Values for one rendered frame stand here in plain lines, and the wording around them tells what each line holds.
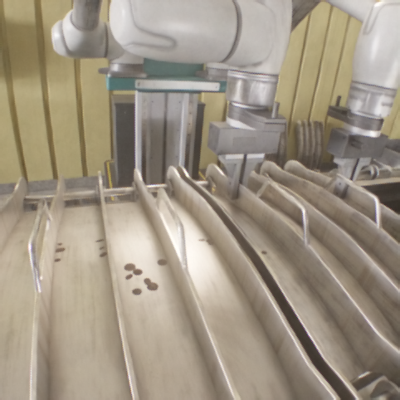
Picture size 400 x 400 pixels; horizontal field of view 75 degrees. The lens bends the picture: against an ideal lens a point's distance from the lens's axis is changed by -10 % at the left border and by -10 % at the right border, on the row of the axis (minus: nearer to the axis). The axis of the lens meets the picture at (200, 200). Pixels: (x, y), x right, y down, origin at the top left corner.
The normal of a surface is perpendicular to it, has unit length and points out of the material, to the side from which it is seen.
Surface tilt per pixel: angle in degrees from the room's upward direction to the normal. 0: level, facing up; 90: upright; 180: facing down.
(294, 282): 7
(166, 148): 90
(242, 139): 90
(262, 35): 92
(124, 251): 2
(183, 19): 89
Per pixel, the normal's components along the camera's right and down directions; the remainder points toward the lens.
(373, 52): -0.78, 0.26
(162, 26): 0.23, 0.63
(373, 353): -0.94, 0.09
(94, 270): 0.08, -0.88
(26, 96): 0.34, 0.47
